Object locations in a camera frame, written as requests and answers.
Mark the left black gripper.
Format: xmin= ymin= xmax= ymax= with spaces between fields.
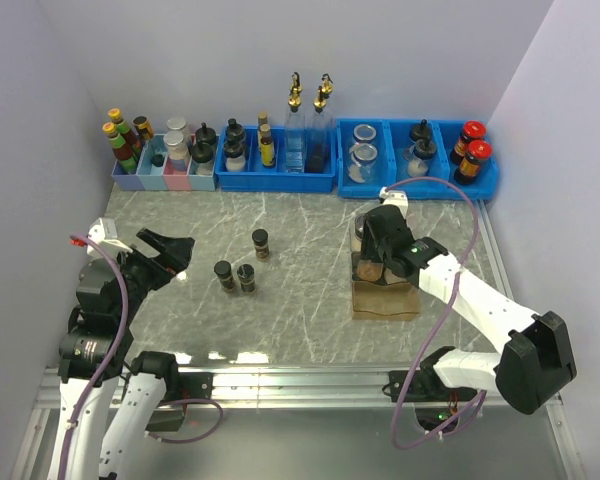
xmin=113 ymin=226 xmax=194 ymax=323

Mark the pink lid spice jar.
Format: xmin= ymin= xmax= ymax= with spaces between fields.
xmin=356 ymin=260 xmax=384 ymax=282

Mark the black cap spice bottle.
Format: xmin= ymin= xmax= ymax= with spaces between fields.
xmin=252 ymin=229 xmax=270 ymax=261

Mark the yellow lid spice jar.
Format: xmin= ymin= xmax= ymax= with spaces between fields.
xmin=383 ymin=269 xmax=405 ymax=285

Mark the silver lid spice jar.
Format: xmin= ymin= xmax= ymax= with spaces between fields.
xmin=405 ymin=211 xmax=418 ymax=230

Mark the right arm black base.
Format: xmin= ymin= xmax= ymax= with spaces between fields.
xmin=387 ymin=368 xmax=481 ymax=435

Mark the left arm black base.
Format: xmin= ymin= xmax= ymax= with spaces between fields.
xmin=146 ymin=371 xmax=214 ymax=433

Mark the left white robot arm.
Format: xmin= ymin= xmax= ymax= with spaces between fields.
xmin=48 ymin=218 xmax=195 ymax=479

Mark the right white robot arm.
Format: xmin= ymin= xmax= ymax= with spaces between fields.
xmin=361 ymin=202 xmax=577 ymax=415

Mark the small black cap bottle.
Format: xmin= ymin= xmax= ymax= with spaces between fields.
xmin=214 ymin=260 xmax=235 ymax=292

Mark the dark shaker spice bottle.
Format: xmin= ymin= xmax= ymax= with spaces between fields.
xmin=237 ymin=264 xmax=256 ymax=293

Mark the pink storage bin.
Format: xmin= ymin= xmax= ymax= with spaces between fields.
xmin=163 ymin=158 xmax=191 ymax=191

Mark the light blue storage bin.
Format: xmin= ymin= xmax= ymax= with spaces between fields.
xmin=136 ymin=134 xmax=167 ymax=191

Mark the pale blue storage bin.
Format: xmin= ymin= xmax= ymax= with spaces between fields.
xmin=188 ymin=161 xmax=218 ymax=191

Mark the purple storage bin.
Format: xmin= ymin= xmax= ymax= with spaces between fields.
xmin=111 ymin=162 xmax=144 ymax=191

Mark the small black cap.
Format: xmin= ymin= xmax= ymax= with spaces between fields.
xmin=151 ymin=154 xmax=164 ymax=167

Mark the front clear glass jar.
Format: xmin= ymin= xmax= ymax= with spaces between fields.
xmin=348 ymin=143 xmax=378 ymax=184

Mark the clear glass jar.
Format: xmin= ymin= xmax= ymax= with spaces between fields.
xmin=353 ymin=123 xmax=377 ymax=146
xmin=348 ymin=143 xmax=378 ymax=184

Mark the large blue triple bin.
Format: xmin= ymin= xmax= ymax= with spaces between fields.
xmin=336 ymin=118 xmax=500 ymax=200

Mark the front black lid sugar jar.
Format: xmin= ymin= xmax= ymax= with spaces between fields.
xmin=404 ymin=138 xmax=437 ymax=178

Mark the front silver lid jar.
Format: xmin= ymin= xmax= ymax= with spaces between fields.
xmin=163 ymin=131 xmax=191 ymax=172

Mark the front black pourer jar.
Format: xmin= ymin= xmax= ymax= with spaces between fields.
xmin=191 ymin=141 xmax=215 ymax=176

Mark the black pourer jar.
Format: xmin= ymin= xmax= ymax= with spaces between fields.
xmin=191 ymin=141 xmax=215 ymax=176
xmin=195 ymin=122 xmax=217 ymax=148

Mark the blue divided crate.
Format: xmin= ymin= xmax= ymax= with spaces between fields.
xmin=214 ymin=126 xmax=338 ymax=194

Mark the front red sauce bottle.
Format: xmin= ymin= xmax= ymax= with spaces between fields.
xmin=102 ymin=122 xmax=137 ymax=174

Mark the red sauce bottle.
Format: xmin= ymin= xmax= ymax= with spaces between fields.
xmin=102 ymin=122 xmax=137 ymax=174
xmin=108 ymin=108 xmax=142 ymax=157

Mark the front black top shaker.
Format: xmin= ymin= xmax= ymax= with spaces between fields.
xmin=223 ymin=137 xmax=246 ymax=172

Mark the black shaker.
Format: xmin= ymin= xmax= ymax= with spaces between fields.
xmin=223 ymin=137 xmax=246 ymax=172
xmin=225 ymin=118 xmax=246 ymax=143

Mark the rear clear glass jar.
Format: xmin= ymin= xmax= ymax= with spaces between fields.
xmin=353 ymin=123 xmax=377 ymax=146

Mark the rear black pourer jar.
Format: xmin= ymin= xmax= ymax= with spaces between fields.
xmin=195 ymin=122 xmax=217 ymax=148

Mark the right dark oil bottle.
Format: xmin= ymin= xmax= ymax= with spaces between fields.
xmin=305 ymin=73 xmax=333 ymax=173

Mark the dark yellow label bottle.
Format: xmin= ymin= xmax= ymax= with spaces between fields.
xmin=133 ymin=116 xmax=154 ymax=144

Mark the rear black lid jar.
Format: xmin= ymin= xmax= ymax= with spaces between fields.
xmin=409 ymin=119 xmax=433 ymax=143

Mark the rear silver lid jar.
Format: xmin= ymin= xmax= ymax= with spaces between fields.
xmin=167 ymin=116 xmax=191 ymax=140

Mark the rear black top shaker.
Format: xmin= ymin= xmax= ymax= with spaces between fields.
xmin=225 ymin=118 xmax=246 ymax=143

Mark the rear red sauce bottle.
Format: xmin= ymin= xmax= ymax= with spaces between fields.
xmin=108 ymin=108 xmax=142 ymax=157

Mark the front red lid sauce jar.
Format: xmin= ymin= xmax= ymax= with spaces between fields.
xmin=454 ymin=140 xmax=493 ymax=185

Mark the red lid sauce jar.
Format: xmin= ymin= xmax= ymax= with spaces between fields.
xmin=449 ymin=120 xmax=487 ymax=166
xmin=454 ymin=140 xmax=493 ymax=185

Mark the rear red lid sauce jar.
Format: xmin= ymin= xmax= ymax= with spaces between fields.
xmin=449 ymin=120 xmax=487 ymax=166

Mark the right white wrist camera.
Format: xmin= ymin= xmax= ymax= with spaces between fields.
xmin=379 ymin=187 xmax=409 ymax=219

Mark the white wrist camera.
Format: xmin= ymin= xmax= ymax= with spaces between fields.
xmin=87 ymin=217 xmax=132 ymax=258
xmin=379 ymin=187 xmax=409 ymax=219

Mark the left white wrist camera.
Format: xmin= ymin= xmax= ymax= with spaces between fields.
xmin=87 ymin=217 xmax=132 ymax=258

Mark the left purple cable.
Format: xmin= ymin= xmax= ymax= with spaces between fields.
xmin=59 ymin=233 xmax=225 ymax=480

